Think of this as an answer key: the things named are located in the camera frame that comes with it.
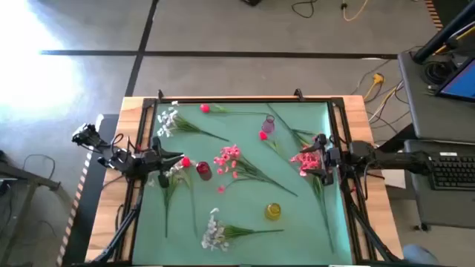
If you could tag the red ribbed glass vase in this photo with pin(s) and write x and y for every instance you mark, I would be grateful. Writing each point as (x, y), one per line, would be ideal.
(204, 171)

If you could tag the monitor with blue screen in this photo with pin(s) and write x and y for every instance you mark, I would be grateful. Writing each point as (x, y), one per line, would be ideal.
(464, 83)

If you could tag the black floor object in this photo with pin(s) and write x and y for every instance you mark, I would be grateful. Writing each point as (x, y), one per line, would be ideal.
(251, 2)

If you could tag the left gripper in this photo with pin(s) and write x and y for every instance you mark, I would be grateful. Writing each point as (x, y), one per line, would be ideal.
(154, 161)

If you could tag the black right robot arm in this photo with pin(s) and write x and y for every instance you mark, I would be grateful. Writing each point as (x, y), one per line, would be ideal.
(389, 159)

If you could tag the black keyboard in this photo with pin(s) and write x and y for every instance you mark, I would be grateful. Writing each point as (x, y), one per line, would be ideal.
(452, 174)

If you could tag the striped floor ramp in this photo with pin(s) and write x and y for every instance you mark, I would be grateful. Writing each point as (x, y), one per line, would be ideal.
(434, 13)

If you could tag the black clamp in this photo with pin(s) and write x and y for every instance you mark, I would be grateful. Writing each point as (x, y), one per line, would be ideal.
(299, 95)
(160, 95)

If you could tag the white artificial flower bunch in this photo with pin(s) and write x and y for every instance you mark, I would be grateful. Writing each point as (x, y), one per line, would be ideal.
(170, 189)
(168, 120)
(215, 233)

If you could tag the black platform with striped edge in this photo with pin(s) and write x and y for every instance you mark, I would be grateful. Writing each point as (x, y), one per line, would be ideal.
(87, 222)

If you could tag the red artificial tulip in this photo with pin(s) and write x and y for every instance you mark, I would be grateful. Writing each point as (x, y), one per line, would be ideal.
(263, 135)
(205, 108)
(185, 162)

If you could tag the grey keyboard desk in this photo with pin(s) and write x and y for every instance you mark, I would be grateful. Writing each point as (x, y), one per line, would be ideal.
(426, 207)

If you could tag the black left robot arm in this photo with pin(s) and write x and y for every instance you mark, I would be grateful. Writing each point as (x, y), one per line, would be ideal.
(126, 163)

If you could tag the white paper sheet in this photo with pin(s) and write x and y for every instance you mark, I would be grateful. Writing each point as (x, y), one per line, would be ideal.
(395, 178)

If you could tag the grey monitor desk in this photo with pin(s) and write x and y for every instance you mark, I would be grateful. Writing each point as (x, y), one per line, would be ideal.
(426, 111)

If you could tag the purple glass vase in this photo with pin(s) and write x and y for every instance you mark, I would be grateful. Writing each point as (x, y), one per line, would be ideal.
(268, 126)

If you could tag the person's leg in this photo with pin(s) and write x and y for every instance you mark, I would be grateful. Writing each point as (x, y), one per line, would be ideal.
(421, 256)

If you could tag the black monitor pole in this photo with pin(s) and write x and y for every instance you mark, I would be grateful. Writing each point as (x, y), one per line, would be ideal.
(441, 35)

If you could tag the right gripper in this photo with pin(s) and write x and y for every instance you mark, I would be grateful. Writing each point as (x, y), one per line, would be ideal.
(332, 157)

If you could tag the yellow ribbed glass vase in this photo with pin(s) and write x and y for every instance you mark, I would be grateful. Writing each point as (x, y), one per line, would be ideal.
(273, 212)

